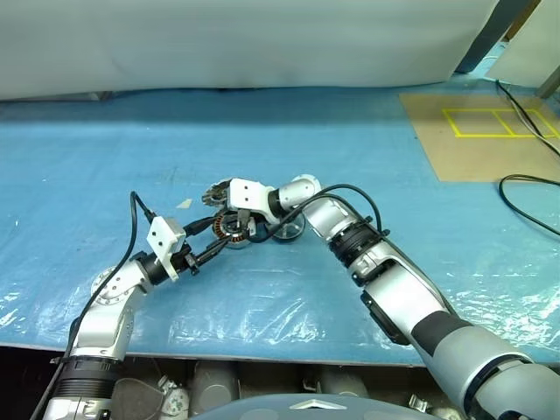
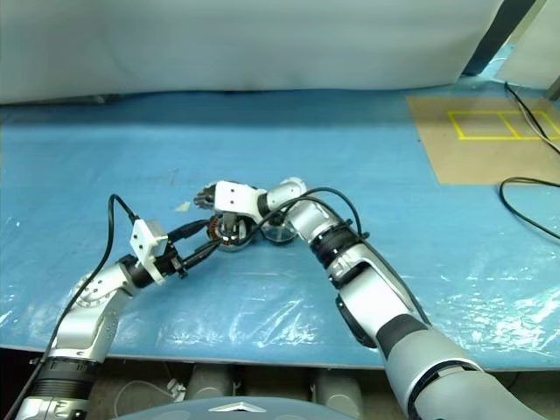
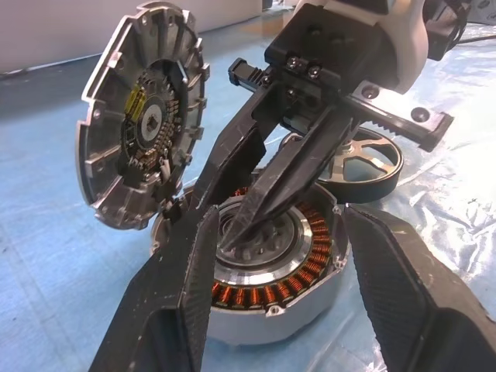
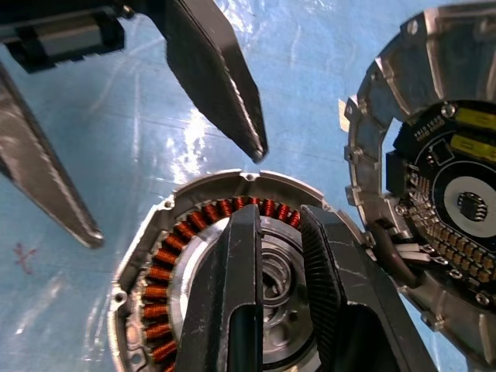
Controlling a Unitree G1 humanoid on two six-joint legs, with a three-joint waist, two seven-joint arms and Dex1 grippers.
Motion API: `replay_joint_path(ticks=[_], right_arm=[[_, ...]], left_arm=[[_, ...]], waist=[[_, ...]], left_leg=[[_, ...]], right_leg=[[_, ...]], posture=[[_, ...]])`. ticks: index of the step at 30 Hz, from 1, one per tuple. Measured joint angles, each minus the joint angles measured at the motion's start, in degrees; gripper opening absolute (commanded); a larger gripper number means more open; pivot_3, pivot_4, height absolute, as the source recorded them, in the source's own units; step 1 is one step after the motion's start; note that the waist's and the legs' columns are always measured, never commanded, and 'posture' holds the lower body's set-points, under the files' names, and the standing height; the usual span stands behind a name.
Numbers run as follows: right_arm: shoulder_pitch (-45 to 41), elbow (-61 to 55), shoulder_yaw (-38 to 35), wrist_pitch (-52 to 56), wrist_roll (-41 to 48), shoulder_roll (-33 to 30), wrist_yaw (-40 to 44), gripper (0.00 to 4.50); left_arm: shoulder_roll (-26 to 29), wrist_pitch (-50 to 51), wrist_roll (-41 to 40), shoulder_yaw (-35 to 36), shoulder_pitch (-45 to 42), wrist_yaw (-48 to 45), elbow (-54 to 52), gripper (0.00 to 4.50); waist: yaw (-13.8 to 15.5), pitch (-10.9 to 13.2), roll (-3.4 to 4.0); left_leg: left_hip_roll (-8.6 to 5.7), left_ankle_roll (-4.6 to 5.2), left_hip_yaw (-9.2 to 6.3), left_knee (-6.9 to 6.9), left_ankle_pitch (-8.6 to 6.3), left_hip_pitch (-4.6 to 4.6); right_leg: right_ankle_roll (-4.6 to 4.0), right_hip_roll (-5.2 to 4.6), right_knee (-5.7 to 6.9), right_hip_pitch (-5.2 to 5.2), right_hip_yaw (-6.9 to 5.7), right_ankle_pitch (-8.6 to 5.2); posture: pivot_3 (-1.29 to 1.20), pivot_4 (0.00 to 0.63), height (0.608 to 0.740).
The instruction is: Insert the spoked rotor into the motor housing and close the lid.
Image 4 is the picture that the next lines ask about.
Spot small white tape scrap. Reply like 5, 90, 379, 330
337, 98, 352, 133

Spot blue plastic table sheet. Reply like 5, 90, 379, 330
0, 0, 496, 372

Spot silver spoked rotor cap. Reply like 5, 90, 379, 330
170, 215, 322, 372

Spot motor stator housing copper windings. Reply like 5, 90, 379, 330
107, 169, 374, 372

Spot black cable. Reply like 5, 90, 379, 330
367, 219, 433, 290

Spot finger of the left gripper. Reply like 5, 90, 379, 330
164, 0, 270, 164
0, 63, 105, 250

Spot finned motor cap circuit board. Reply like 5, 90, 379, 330
343, 2, 496, 369

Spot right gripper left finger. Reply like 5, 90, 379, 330
175, 203, 265, 372

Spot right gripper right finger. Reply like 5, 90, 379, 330
299, 205, 439, 372

